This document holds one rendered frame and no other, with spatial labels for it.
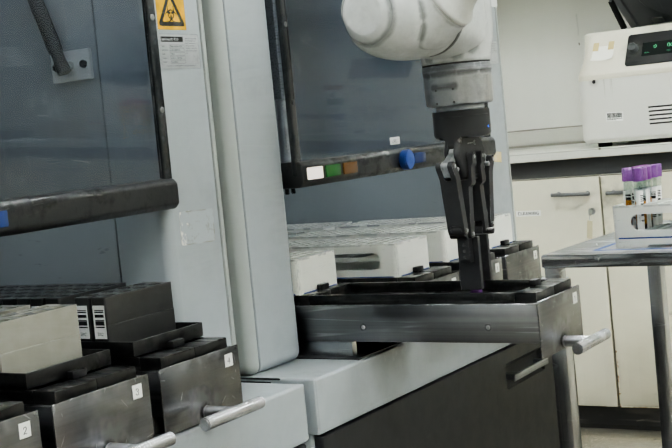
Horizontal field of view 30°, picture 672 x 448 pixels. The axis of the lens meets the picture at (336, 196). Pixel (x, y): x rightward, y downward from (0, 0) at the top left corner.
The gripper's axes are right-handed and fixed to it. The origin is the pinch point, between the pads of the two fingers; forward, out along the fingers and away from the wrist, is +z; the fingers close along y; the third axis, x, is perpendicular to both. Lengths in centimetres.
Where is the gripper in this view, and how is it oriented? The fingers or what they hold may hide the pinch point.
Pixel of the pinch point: (474, 261)
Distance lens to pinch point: 166.8
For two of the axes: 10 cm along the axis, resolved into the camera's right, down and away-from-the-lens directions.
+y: -5.2, 1.0, -8.5
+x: 8.5, -0.5, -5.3
